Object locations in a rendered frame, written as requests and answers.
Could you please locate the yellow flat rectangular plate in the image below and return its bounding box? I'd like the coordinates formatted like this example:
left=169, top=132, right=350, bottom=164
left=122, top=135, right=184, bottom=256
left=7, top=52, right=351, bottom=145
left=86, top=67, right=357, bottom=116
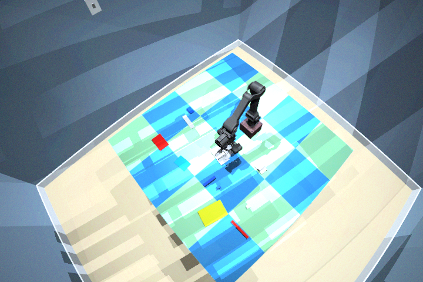
left=198, top=200, right=228, bottom=227

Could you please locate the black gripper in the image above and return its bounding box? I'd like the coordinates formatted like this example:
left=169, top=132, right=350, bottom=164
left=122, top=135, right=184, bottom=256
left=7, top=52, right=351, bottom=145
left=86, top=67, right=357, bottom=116
left=217, top=128, right=243, bottom=154

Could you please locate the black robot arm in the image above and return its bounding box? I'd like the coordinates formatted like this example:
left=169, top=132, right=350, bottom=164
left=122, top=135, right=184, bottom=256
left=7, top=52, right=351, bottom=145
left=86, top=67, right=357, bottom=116
left=215, top=81, right=266, bottom=150

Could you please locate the red rectangular block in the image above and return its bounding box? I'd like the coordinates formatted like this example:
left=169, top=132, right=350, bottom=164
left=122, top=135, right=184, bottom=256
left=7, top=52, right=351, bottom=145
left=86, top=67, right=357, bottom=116
left=152, top=134, right=169, bottom=151

